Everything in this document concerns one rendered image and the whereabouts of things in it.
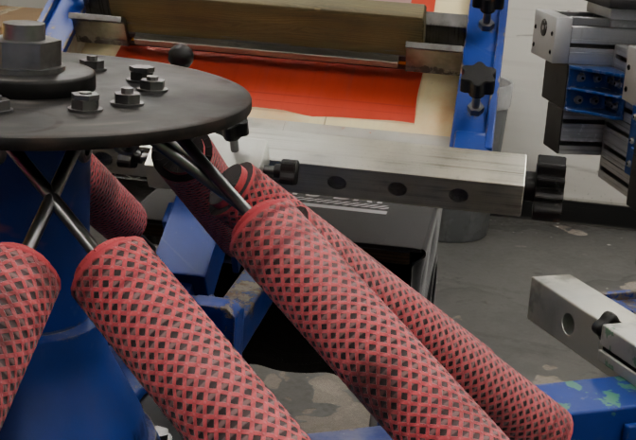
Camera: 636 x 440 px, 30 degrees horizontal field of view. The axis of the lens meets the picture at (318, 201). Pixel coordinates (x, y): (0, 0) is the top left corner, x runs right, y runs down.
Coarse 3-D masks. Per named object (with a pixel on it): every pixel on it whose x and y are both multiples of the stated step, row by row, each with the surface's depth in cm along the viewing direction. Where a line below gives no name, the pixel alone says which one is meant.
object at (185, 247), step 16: (176, 208) 127; (176, 224) 126; (192, 224) 126; (160, 240) 124; (176, 240) 124; (192, 240) 124; (208, 240) 124; (160, 256) 123; (176, 256) 123; (192, 256) 123; (208, 256) 123; (176, 272) 121; (192, 272) 121; (208, 272) 122; (208, 288) 123
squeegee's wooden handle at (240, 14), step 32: (128, 0) 151; (160, 0) 150; (192, 0) 150; (224, 0) 149; (256, 0) 148; (288, 0) 148; (320, 0) 148; (352, 0) 148; (128, 32) 156; (160, 32) 155; (192, 32) 154; (224, 32) 153; (256, 32) 152; (288, 32) 151; (320, 32) 150; (352, 32) 149; (384, 32) 148; (416, 32) 147
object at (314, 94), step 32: (384, 0) 164; (416, 0) 164; (288, 64) 156; (320, 64) 156; (352, 64) 156; (288, 96) 152; (320, 96) 152; (352, 96) 151; (384, 96) 151; (416, 96) 151
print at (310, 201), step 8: (304, 200) 189; (312, 200) 189; (320, 200) 189; (328, 200) 190; (336, 200) 190; (344, 200) 190; (352, 200) 190; (360, 200) 191; (328, 208) 185; (336, 208) 185; (344, 208) 185; (352, 208) 186; (360, 208) 186; (368, 208) 186; (376, 208) 186; (384, 208) 187
